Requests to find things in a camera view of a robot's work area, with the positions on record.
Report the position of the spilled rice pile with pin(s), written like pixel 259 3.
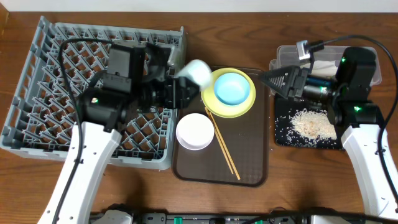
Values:
pixel 305 128

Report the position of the pink shallow bowl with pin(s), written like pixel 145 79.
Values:
pixel 195 131

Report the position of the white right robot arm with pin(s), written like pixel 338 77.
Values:
pixel 357 120

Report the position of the wooden chopstick left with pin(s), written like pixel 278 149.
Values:
pixel 219 139

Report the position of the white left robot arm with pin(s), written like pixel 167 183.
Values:
pixel 96 134

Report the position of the wooden chopstick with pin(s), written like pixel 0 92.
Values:
pixel 219 139
pixel 227 153

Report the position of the yellow round plate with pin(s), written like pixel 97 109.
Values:
pixel 220 109

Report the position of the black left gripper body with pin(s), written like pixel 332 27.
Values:
pixel 149 92

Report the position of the white napkin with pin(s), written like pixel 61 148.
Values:
pixel 325 69

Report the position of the brown plastic serving tray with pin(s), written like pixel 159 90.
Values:
pixel 246 138

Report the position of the black food waste tray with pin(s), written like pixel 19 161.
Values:
pixel 282 106

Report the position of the white small cup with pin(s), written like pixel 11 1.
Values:
pixel 198 72

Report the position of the light blue bowl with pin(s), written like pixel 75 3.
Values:
pixel 231 89

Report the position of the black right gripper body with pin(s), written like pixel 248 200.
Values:
pixel 300 76

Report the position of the grey plastic dishwasher rack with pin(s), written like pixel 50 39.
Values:
pixel 40 118

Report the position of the clear plastic waste bin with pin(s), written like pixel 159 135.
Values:
pixel 288 55

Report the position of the wooden chopstick right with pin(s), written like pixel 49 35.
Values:
pixel 227 153

